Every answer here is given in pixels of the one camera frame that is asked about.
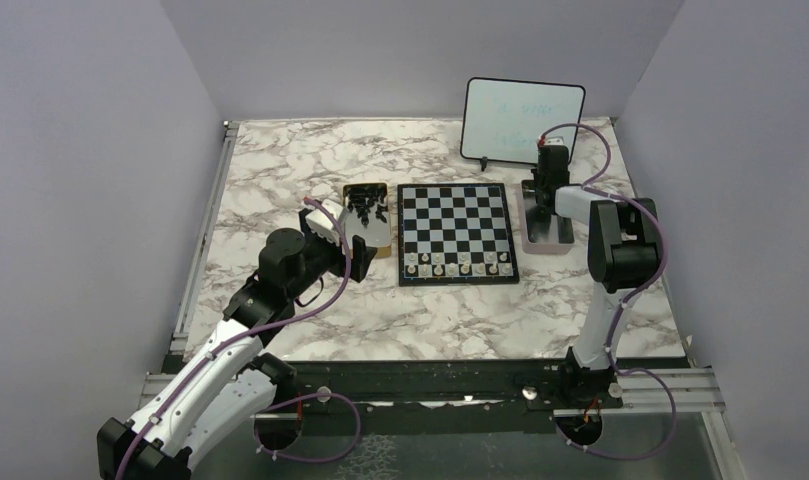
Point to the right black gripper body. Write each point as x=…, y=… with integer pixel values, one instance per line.
x=537, y=180

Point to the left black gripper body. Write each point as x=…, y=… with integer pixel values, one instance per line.
x=328, y=253

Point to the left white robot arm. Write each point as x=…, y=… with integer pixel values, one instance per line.
x=233, y=376

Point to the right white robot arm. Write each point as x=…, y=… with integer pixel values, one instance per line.
x=624, y=254

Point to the black chess pieces pile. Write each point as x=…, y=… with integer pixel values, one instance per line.
x=367, y=203

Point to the lilac tin tray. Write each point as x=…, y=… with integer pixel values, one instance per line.
x=542, y=233

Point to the yellow tin tray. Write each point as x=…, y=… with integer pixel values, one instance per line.
x=377, y=235

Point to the small whiteboard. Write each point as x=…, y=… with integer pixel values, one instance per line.
x=504, y=118

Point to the black white chessboard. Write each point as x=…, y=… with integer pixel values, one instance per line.
x=452, y=218

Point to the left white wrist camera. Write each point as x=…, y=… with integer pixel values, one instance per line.
x=322, y=226

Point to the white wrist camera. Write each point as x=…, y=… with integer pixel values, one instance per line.
x=322, y=226
x=554, y=141

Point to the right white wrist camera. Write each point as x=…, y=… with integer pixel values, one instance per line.
x=554, y=141

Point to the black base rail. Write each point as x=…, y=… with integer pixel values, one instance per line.
x=540, y=396

